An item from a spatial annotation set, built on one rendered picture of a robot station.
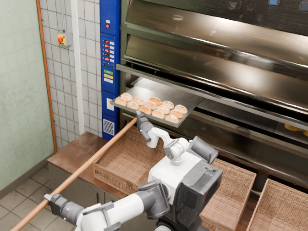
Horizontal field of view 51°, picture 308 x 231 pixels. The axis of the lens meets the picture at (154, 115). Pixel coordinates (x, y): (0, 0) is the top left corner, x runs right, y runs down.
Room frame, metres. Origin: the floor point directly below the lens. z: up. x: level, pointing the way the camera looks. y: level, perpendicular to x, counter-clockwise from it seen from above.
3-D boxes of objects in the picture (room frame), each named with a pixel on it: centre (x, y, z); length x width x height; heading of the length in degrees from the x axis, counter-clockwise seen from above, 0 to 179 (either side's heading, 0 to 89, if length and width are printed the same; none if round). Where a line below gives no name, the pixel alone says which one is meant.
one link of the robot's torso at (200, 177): (1.17, -0.17, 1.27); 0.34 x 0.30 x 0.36; 146
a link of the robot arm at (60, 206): (1.04, 0.39, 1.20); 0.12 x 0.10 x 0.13; 64
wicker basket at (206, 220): (1.70, -0.43, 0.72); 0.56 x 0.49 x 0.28; 63
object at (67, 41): (2.59, 0.80, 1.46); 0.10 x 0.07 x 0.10; 63
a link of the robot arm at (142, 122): (1.79, 0.06, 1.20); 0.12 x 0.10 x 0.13; 30
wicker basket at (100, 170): (1.97, 0.09, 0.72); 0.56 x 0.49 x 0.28; 62
